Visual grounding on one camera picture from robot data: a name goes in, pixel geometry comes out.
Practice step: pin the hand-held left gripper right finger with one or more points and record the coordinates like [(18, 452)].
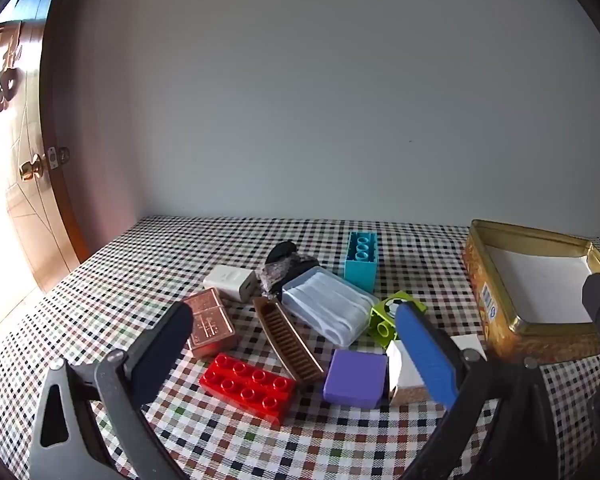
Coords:
[(425, 355)]

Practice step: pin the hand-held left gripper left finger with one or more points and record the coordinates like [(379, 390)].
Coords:
[(165, 350)]

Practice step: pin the white and cork box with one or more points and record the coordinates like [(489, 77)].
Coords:
[(404, 372)]

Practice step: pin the copper lighter case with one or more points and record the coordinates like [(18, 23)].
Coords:
[(210, 325)]

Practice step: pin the green toy block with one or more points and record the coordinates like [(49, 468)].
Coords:
[(380, 321)]

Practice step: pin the gold tin box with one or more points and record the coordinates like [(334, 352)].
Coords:
[(540, 280)]

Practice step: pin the purple square box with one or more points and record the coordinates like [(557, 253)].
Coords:
[(355, 377)]

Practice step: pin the red toy brick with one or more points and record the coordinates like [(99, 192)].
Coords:
[(245, 390)]

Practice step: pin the white charger plug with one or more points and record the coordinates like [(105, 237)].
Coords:
[(227, 280)]

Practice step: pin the teal toy brick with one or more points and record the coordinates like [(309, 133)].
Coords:
[(360, 270)]

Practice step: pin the clear plastic box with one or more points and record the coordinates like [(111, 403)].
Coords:
[(325, 305)]

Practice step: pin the brown comb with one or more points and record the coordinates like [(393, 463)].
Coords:
[(287, 342)]

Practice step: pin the black sequined hair clip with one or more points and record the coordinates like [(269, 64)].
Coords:
[(280, 265)]

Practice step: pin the checkered tablecloth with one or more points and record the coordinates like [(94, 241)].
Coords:
[(130, 270)]

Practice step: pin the wooden door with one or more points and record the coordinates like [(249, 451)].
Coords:
[(25, 220)]

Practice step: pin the brass door latch plate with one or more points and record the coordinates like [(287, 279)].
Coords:
[(57, 156)]

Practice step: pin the brass door knob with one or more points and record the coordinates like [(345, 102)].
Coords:
[(31, 168)]

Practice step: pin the dark door ornament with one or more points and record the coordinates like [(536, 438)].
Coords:
[(6, 85)]

